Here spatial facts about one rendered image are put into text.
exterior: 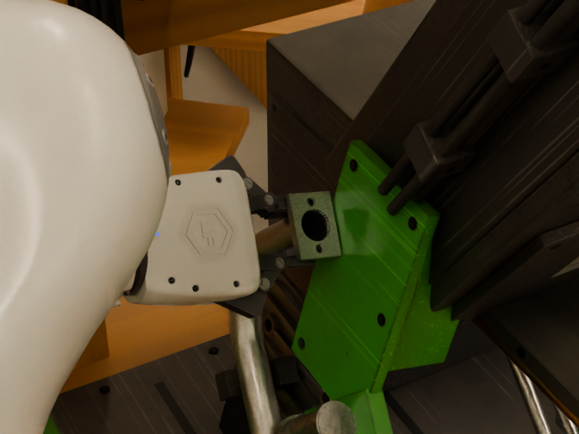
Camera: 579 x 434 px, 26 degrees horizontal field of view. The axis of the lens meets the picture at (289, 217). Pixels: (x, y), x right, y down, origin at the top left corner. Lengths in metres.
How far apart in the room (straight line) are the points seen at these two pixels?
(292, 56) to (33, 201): 0.78
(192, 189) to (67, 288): 0.55
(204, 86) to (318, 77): 2.41
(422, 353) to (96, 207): 0.64
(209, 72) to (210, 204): 2.66
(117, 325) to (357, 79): 0.45
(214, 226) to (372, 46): 0.31
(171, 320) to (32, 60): 1.01
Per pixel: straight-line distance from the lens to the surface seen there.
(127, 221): 0.43
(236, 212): 0.97
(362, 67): 1.17
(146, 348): 1.40
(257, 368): 1.11
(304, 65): 1.17
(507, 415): 1.31
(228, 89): 3.54
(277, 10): 1.35
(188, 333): 1.41
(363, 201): 0.99
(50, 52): 0.43
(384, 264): 0.97
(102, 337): 1.37
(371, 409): 1.01
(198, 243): 0.95
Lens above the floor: 1.82
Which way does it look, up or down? 37 degrees down
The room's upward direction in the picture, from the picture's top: straight up
